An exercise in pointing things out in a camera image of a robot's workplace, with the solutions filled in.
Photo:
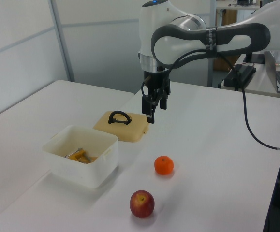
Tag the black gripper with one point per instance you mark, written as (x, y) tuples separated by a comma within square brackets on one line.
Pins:
[(156, 81)]

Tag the orange mandarin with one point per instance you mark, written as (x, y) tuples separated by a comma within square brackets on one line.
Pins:
[(164, 165)]

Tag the red apple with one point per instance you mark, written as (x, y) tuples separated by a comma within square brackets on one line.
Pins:
[(142, 205)]

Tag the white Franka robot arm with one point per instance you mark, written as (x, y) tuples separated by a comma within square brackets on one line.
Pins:
[(149, 29)]

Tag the beige container lid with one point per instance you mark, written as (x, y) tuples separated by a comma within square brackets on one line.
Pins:
[(130, 130)]

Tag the white plastic container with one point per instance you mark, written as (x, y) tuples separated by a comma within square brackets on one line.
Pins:
[(98, 174)]

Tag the black electronics box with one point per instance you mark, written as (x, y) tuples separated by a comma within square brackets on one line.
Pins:
[(241, 73)]

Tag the yellow clamp tool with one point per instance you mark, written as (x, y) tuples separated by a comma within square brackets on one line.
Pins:
[(78, 155)]

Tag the white side desk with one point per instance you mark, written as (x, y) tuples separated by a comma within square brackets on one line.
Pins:
[(259, 83)]

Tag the black monitor base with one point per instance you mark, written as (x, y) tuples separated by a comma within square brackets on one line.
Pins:
[(254, 58)]

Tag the silver laptop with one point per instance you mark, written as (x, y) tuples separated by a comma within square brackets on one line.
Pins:
[(271, 72)]

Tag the grey partition post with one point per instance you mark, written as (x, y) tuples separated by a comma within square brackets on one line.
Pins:
[(212, 14), (61, 36)]

